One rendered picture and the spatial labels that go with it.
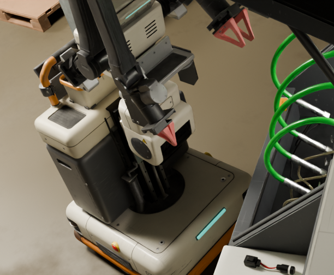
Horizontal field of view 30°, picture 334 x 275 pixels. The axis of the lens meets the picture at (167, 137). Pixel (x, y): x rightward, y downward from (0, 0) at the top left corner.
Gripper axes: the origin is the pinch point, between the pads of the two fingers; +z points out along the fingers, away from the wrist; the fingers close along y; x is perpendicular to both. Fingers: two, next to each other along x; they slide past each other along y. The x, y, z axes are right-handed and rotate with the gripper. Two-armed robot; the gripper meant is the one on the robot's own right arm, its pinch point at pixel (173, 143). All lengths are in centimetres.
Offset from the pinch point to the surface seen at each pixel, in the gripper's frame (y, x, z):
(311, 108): 17.7, -40.7, 4.8
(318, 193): -10, -62, 10
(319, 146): 11.4, -43.4, 12.5
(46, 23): 118, 289, -41
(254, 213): -6.8, -28.4, 19.9
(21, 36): 101, 305, -43
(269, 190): 6.0, -21.0, 22.9
